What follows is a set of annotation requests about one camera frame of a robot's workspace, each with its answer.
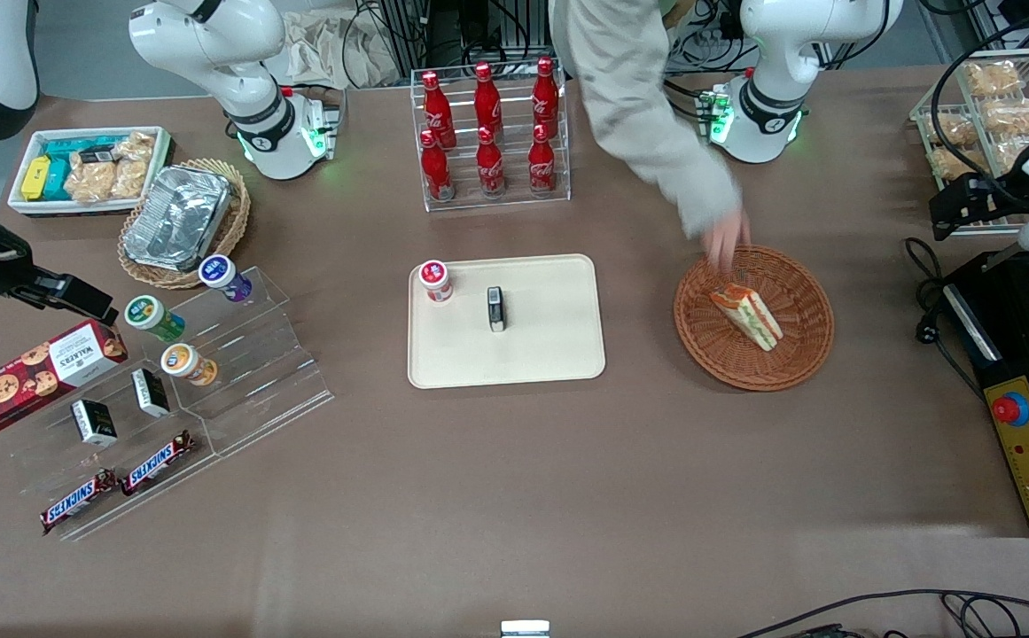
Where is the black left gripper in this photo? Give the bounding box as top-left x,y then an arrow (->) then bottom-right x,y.
930,173 -> 1029,241

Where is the triangle sandwich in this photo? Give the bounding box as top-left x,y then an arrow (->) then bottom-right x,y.
711,284 -> 783,353

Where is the grey sleeved forearm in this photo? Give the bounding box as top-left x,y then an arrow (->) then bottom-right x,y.
550,0 -> 743,240

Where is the white rectangular snack basket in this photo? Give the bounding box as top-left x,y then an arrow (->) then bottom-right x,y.
7,126 -> 174,218

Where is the aluminium foil tray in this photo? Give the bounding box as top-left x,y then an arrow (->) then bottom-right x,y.
122,166 -> 233,273

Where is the oval light wicker basket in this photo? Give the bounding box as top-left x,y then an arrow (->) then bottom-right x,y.
118,158 -> 252,291

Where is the round brown wicker basket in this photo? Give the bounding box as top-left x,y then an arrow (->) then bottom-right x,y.
674,245 -> 835,392

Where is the cream plastic tray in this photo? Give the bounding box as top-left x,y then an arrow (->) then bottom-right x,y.
408,254 -> 606,390

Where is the person's hand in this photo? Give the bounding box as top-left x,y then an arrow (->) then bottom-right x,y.
700,208 -> 752,276

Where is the bagged bread pastry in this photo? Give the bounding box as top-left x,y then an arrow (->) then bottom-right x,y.
964,60 -> 1025,97
982,97 -> 1029,136
927,113 -> 980,147
931,146 -> 985,183

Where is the green lid yogurt cup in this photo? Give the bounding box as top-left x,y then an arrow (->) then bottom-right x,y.
124,294 -> 185,344

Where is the red Walkers cookie box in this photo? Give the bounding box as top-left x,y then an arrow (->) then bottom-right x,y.
0,319 -> 129,435

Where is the bagged brown snack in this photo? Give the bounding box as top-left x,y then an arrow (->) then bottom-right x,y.
111,133 -> 157,200
65,159 -> 118,203

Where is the yellow snack box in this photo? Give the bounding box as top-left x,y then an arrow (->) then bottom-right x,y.
20,156 -> 52,202

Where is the orange lid yogurt cup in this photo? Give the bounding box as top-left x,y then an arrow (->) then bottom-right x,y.
160,343 -> 218,387

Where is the purple lid yogurt cup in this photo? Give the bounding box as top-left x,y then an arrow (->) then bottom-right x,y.
199,254 -> 253,304

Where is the black machine with yellow panel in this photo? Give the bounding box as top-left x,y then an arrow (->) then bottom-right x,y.
944,251 -> 1029,539

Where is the Snickers chocolate bar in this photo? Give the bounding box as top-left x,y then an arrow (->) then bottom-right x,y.
121,430 -> 196,497
40,468 -> 119,535

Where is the clear acrylic step display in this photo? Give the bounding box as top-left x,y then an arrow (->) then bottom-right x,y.
0,266 -> 335,541

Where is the crumpled beige paper bag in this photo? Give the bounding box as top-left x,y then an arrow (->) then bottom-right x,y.
282,13 -> 400,89

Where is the red lid yogurt cup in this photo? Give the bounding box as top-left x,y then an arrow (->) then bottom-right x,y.
418,260 -> 455,304

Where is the red cola bottle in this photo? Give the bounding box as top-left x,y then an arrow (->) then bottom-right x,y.
421,71 -> 457,150
419,130 -> 456,202
532,56 -> 561,134
476,126 -> 506,196
474,62 -> 504,138
528,124 -> 557,193

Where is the clear acrylic bottle rack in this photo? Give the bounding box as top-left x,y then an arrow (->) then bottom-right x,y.
410,58 -> 571,214

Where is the wire rack with bread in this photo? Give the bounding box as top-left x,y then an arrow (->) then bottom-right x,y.
909,49 -> 1029,236

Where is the black power cable with plug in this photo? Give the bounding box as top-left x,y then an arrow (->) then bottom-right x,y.
904,237 -> 986,400

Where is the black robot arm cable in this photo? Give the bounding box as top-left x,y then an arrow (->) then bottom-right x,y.
931,0 -> 1029,205

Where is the black floor cable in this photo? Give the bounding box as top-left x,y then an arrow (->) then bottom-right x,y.
736,589 -> 1029,638

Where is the aluminium frame with cables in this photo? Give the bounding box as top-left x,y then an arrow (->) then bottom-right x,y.
341,0 -> 559,81

